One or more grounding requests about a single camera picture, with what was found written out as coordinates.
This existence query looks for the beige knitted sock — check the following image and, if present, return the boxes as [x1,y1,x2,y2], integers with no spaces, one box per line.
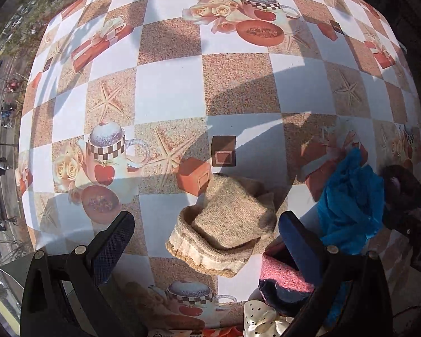
[166,174,278,278]

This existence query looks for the dark blue fabric scrunchie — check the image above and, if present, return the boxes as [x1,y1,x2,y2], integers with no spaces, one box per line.
[317,148,385,255]

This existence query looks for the checkered patterned tablecloth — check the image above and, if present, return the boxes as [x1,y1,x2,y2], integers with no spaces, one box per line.
[16,0,421,330]

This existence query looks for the pink and navy sock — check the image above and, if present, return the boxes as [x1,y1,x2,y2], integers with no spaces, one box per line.
[258,241,315,316]

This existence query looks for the cream polka dot scrunchie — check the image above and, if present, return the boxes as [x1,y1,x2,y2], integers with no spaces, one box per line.
[243,300,294,337]

